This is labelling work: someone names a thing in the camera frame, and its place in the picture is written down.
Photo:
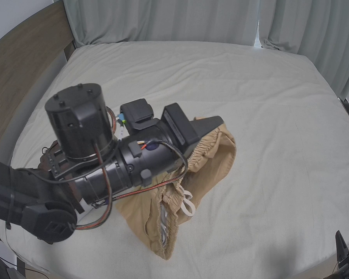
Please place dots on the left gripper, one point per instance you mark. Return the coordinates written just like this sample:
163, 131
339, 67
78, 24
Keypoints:
157, 155

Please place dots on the beige shorts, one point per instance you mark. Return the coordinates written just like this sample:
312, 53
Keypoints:
215, 167

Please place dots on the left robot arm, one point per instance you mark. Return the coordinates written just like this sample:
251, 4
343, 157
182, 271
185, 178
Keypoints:
75, 121

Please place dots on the bed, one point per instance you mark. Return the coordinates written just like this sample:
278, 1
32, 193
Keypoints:
192, 77

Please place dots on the pale green curtain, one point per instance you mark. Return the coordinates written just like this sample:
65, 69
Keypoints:
314, 16
163, 10

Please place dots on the white garment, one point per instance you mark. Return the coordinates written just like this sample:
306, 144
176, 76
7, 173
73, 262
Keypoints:
85, 212

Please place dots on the brown garment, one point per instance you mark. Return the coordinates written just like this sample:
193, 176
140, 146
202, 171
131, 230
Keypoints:
45, 161

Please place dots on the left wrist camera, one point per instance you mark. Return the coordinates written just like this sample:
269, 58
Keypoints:
136, 110

